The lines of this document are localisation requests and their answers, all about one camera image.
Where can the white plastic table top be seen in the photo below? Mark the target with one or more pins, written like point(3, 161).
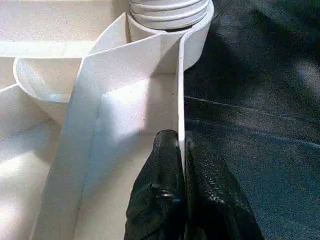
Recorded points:
point(87, 112)

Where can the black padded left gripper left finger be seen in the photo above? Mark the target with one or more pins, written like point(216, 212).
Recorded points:
point(157, 200)

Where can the white plastic table leg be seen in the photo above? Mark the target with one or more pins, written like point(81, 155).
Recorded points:
point(170, 15)

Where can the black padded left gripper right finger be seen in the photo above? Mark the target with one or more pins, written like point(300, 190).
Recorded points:
point(215, 205)

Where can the black padded mat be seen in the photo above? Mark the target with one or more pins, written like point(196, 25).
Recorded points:
point(262, 112)

